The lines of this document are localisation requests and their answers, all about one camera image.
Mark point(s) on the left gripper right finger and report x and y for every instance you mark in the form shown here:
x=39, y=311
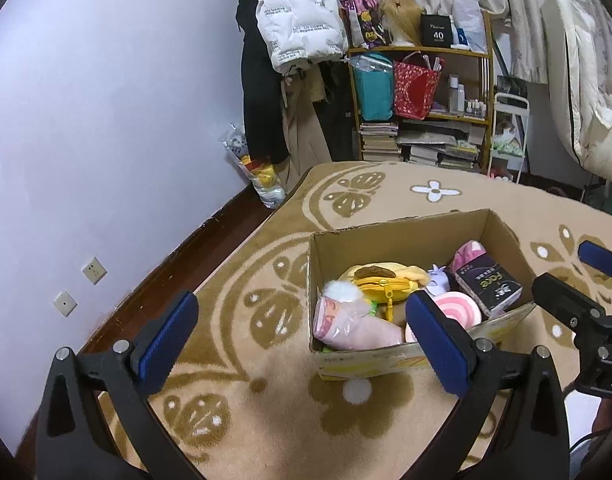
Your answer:
x=531, y=439

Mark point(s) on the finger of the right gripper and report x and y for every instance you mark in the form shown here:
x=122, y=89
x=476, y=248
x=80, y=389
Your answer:
x=596, y=256
x=587, y=319

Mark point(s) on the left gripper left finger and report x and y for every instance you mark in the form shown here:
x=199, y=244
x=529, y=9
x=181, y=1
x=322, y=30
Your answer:
x=73, y=439

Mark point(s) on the black tissue pack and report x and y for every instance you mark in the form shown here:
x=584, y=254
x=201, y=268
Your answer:
x=489, y=284

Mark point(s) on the pink swirl lollipop pillow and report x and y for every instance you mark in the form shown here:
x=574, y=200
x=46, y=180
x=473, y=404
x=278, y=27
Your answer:
x=455, y=305

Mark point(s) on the pink towel pack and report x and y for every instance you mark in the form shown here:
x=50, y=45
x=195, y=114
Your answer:
x=349, y=326

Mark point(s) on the yellow dog plush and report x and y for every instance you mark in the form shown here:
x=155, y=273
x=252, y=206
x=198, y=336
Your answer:
x=387, y=283

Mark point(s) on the pink plush toy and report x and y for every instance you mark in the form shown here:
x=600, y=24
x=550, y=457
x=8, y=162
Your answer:
x=465, y=254

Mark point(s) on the white mattress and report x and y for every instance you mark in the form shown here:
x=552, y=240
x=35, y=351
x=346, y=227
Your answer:
x=582, y=113

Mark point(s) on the white purple plush toy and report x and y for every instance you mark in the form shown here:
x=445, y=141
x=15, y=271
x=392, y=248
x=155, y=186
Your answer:
x=440, y=282

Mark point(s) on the beige patterned carpet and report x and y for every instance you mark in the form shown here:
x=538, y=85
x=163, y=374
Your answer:
x=244, y=400

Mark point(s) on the cardboard box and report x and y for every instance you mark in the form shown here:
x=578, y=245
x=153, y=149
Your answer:
x=421, y=241

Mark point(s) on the white fluffy chick plush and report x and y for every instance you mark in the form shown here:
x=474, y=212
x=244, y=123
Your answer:
x=343, y=292

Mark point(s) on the wooden shelf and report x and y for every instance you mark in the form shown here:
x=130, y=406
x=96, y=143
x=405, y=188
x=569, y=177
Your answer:
x=476, y=73

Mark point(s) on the stack of books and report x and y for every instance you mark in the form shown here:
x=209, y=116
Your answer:
x=379, y=142

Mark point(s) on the red gift bag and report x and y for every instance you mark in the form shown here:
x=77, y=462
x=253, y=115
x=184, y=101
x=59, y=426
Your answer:
x=416, y=80

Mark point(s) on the black box with 40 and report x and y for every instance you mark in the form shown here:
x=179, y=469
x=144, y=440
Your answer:
x=436, y=31

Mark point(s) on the teal bag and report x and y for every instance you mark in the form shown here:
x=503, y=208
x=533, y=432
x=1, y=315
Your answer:
x=374, y=82

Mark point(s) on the blonde wig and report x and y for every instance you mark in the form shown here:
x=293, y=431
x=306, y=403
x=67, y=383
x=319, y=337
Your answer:
x=402, y=19

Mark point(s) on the plastic bag with toys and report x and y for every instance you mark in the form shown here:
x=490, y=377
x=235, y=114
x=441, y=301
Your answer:
x=260, y=173

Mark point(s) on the black hanging coat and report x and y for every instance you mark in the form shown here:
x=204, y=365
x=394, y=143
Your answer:
x=262, y=93

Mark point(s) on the white puffer jacket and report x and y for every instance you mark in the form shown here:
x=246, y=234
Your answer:
x=299, y=33

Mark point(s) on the lower wall socket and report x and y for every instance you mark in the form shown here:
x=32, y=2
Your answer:
x=65, y=303

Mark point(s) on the wall socket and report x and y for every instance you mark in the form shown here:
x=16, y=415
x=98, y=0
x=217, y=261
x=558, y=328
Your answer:
x=94, y=271
x=65, y=303

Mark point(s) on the upper wall socket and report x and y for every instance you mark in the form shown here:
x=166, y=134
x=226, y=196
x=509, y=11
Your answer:
x=94, y=271

